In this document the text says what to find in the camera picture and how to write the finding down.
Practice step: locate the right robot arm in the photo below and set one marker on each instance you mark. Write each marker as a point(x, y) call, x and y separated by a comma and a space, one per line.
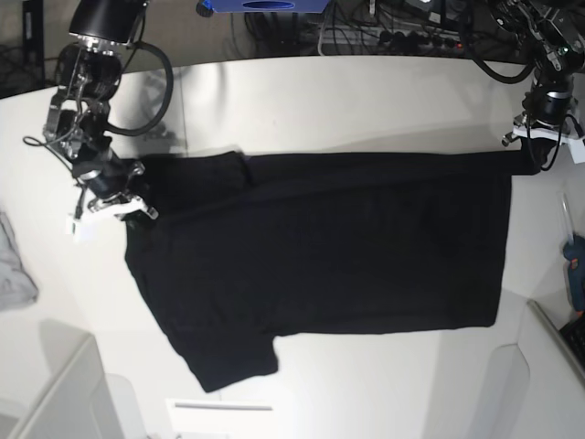
point(78, 131)

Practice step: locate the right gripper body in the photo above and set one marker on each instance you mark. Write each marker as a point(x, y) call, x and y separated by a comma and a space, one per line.
point(113, 188)

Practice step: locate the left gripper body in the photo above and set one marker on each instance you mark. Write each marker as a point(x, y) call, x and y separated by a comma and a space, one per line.
point(549, 114)

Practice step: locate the blue box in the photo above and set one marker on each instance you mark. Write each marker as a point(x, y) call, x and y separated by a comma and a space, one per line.
point(208, 7)

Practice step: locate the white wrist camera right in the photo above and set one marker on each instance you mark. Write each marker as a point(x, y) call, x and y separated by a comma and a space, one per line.
point(81, 229)

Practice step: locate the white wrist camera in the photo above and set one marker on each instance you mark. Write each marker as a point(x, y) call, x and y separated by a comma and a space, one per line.
point(81, 229)
point(577, 150)

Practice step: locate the blue glue gun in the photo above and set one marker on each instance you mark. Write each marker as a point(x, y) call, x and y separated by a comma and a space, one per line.
point(573, 253)

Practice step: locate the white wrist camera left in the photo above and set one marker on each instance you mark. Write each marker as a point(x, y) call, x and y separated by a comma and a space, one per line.
point(577, 150)

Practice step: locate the black keyboard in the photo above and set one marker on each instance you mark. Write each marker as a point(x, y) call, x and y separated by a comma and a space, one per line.
point(574, 335)

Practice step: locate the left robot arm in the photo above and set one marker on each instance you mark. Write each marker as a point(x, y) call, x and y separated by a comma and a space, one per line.
point(555, 55)

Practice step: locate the white power strip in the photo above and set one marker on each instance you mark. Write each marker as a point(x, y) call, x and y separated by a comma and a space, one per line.
point(378, 37)

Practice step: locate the black T-shirt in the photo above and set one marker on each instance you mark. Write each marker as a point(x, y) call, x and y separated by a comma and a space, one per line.
point(250, 248)

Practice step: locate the grey cloth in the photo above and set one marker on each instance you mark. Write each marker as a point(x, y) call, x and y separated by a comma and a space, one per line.
point(17, 287)

